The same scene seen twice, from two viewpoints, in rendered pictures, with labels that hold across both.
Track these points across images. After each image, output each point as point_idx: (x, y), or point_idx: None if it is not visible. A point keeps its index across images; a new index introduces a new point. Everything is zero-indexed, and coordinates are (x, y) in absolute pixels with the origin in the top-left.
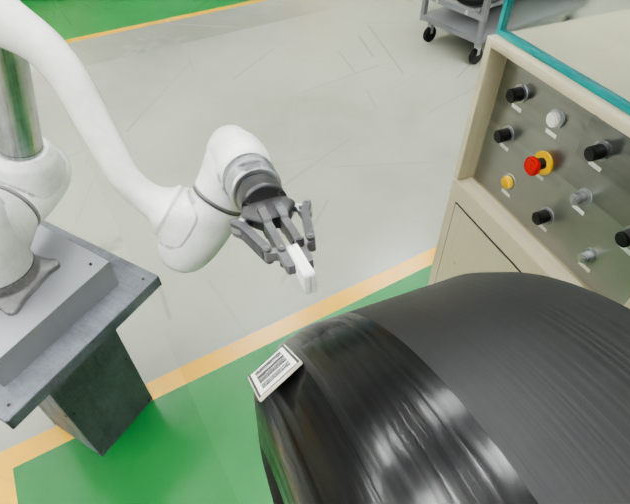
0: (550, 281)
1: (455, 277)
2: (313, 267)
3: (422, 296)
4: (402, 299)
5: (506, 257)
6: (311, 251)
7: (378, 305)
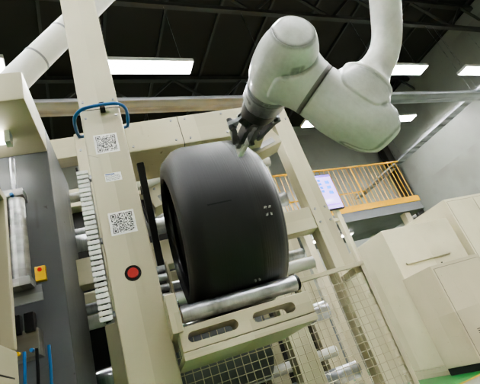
0: (175, 149)
1: (190, 150)
2: (236, 148)
3: (204, 145)
4: (209, 145)
5: None
6: (235, 144)
7: (216, 144)
